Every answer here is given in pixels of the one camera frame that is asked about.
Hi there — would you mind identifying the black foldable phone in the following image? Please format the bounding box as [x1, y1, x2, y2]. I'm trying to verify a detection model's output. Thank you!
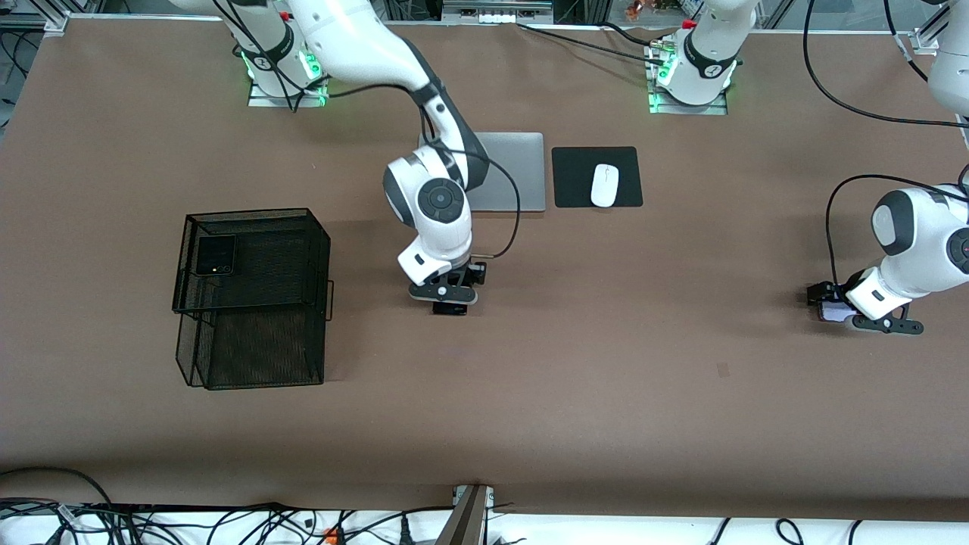
[195, 234, 237, 278]

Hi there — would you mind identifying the silver laptop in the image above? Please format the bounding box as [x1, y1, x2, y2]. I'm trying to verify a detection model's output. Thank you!
[419, 132, 547, 213]

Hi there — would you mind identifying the black mouse pad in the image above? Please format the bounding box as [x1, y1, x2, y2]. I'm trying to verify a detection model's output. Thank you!
[551, 146, 644, 209]

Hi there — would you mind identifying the white computer mouse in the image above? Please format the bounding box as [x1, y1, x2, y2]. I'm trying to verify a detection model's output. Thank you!
[590, 163, 621, 208]

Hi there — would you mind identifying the black mesh two-tier tray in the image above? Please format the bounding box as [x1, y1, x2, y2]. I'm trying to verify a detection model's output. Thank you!
[172, 208, 335, 391]

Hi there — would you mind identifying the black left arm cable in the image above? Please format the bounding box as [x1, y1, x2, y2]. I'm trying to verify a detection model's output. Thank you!
[802, 0, 969, 288]

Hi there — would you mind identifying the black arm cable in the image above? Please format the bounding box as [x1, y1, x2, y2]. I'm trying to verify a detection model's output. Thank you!
[210, 0, 522, 262]
[802, 0, 969, 288]

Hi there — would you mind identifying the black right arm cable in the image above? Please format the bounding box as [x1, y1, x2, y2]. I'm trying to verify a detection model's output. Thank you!
[210, 0, 522, 262]

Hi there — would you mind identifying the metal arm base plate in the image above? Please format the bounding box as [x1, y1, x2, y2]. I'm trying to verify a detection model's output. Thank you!
[646, 39, 730, 116]
[248, 44, 329, 108]

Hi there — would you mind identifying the metal table bracket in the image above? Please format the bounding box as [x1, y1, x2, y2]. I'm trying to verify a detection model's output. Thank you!
[435, 484, 497, 545]

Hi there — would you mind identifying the black table cable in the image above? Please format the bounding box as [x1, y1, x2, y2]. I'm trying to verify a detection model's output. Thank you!
[517, 23, 667, 65]

